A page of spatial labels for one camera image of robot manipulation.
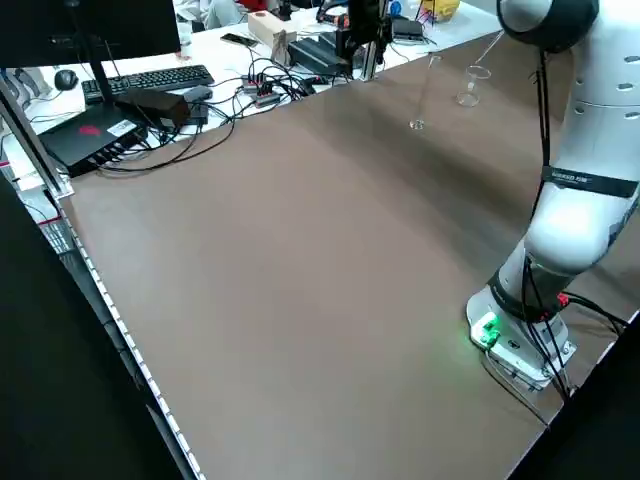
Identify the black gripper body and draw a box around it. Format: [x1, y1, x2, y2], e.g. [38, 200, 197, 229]
[348, 0, 389, 31]

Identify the red and black drill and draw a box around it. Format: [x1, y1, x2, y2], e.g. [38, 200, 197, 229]
[316, 8, 351, 30]

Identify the flat black device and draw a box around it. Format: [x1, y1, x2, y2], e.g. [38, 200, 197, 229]
[391, 17, 427, 42]

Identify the yellow object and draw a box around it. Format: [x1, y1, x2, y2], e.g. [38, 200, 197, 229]
[421, 0, 462, 25]

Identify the light wooden box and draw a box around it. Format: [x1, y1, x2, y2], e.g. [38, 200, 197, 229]
[247, 11, 299, 49]

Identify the grey usb hub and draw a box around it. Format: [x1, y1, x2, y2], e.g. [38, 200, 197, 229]
[241, 72, 290, 109]

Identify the black smartphone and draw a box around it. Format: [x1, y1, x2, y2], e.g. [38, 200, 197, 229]
[220, 32, 259, 49]

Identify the person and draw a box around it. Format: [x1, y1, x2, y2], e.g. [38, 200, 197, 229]
[172, 0, 274, 31]

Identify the white desk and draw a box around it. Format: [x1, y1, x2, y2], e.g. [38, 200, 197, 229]
[0, 0, 506, 201]

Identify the black keyboard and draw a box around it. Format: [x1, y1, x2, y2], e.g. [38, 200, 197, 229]
[81, 64, 215, 105]

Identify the black power brick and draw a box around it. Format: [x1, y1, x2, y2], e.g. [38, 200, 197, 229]
[114, 88, 192, 132]

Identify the black computer monitor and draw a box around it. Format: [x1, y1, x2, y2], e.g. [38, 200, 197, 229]
[0, 0, 182, 69]

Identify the black monitor stand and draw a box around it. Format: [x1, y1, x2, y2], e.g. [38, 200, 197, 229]
[69, 29, 121, 109]

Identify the black computer with red logo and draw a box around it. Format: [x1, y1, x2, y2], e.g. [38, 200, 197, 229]
[37, 105, 151, 178]

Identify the aluminium profile post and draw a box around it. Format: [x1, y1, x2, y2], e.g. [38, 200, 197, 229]
[355, 29, 386, 82]

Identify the black desk cable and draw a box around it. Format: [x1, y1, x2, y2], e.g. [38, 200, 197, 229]
[97, 89, 239, 174]

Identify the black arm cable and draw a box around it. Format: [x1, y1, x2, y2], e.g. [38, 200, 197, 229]
[519, 47, 572, 404]

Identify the aluminium frame post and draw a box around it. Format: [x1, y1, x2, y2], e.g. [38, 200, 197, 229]
[0, 69, 75, 200]

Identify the black base cable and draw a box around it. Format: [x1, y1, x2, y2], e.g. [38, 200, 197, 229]
[559, 293, 629, 337]

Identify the white table edge rail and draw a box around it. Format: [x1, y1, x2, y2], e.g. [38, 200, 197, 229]
[49, 192, 207, 480]

